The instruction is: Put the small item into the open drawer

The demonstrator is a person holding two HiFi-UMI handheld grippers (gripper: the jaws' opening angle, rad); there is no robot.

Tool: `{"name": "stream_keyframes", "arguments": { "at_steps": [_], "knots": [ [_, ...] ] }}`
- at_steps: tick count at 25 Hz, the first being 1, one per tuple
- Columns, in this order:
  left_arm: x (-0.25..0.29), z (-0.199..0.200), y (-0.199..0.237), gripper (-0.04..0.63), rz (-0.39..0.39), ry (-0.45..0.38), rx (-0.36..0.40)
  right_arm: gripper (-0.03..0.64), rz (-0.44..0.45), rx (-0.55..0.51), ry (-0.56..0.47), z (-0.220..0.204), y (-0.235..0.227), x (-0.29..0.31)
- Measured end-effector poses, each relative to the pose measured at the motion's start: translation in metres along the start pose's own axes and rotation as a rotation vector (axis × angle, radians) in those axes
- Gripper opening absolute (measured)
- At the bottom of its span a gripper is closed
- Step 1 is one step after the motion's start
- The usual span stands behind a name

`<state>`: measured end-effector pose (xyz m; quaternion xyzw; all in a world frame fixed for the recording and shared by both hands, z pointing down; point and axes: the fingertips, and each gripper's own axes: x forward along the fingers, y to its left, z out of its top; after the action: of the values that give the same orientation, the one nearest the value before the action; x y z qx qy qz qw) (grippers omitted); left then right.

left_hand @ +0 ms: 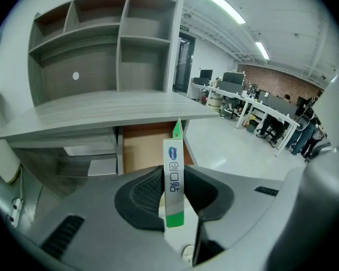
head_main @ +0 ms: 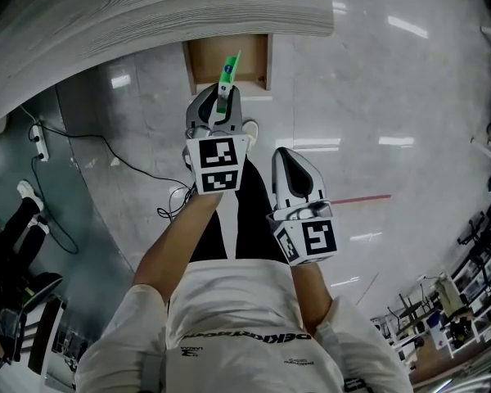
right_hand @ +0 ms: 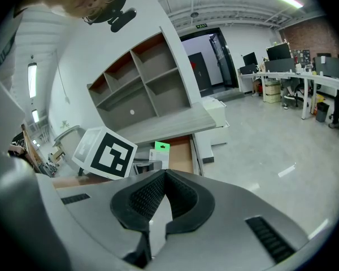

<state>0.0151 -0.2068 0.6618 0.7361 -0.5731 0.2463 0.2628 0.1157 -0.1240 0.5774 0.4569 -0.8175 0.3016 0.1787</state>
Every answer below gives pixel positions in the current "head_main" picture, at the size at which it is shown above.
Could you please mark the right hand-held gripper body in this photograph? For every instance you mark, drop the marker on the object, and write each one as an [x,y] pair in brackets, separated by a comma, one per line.
[311,238]

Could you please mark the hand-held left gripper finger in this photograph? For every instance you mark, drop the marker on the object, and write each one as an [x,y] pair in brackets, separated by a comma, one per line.
[236,113]
[197,113]

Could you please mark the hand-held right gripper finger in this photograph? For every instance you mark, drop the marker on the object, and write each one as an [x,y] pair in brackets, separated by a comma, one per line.
[318,182]
[279,186]

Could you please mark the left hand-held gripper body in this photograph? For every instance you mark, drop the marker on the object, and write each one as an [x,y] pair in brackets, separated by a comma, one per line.
[219,162]

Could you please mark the green and white cardboard box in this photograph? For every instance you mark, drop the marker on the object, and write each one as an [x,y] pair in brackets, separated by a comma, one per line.
[229,72]

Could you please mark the brown wooden drawer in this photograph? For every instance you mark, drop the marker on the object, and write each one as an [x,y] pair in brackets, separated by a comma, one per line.
[206,61]

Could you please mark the person's right forearm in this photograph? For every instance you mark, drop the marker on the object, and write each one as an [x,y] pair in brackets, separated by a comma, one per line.
[311,297]

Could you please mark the person's left forearm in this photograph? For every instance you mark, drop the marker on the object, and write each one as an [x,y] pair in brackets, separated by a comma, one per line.
[180,244]

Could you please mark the person's white shoe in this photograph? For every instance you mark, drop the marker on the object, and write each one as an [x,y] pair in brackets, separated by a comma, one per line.
[251,133]
[28,192]

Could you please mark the person's black trousers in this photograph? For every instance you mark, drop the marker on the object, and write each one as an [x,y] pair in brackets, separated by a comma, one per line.
[253,219]

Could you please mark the red floor tape strip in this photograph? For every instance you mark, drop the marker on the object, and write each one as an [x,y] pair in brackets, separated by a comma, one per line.
[362,198]

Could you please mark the person's white printed shirt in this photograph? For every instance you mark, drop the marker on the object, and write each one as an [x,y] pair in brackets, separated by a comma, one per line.
[245,330]

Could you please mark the grey wood-grain desk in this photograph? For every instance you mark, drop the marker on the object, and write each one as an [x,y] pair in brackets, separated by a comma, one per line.
[127,19]

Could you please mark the white power strip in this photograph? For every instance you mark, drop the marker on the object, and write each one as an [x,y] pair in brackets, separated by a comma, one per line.
[39,143]

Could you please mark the black office chair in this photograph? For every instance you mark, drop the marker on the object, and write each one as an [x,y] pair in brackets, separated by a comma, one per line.
[12,309]

